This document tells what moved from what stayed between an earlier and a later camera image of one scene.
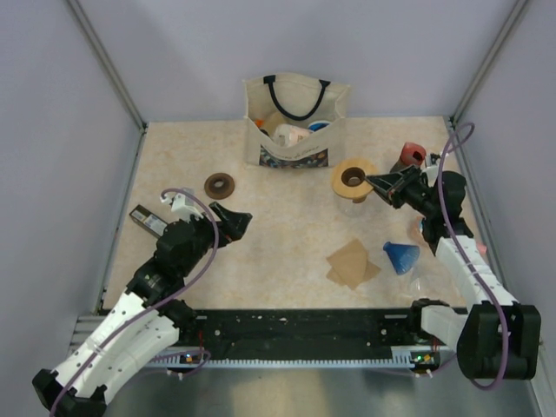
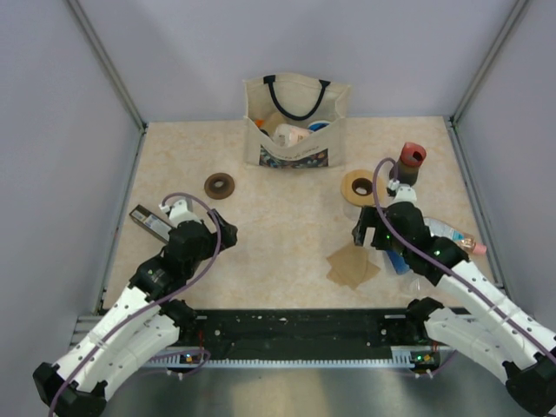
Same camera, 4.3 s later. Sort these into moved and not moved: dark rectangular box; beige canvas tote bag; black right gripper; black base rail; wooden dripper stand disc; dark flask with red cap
Moved: black right gripper; wooden dripper stand disc
Not moved: black base rail; beige canvas tote bag; dark rectangular box; dark flask with red cap
